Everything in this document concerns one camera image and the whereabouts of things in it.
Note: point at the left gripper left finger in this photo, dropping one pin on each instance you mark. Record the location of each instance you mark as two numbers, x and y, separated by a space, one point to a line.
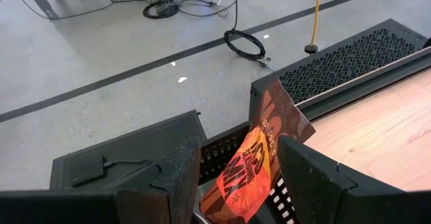
178 183

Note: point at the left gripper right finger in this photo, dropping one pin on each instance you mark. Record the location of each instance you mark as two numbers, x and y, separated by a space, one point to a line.
313 190

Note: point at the taco seasoning packet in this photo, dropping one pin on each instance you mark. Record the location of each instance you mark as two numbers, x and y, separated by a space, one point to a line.
249 177

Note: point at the black plastic basket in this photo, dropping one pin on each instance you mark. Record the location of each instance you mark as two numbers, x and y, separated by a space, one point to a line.
219 153

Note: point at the black metal box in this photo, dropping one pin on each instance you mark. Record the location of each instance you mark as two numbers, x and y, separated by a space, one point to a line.
134 146

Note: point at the black perforated computer case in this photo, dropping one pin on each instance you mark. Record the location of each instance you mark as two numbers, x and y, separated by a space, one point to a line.
336 59

